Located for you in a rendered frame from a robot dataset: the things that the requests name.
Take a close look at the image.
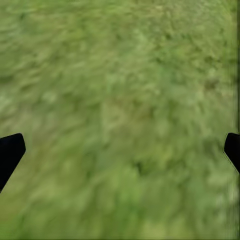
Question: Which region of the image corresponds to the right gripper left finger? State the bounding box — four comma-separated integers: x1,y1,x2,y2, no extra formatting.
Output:
0,133,26,193

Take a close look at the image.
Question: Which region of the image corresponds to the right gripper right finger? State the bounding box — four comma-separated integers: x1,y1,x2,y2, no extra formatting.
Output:
224,132,240,173

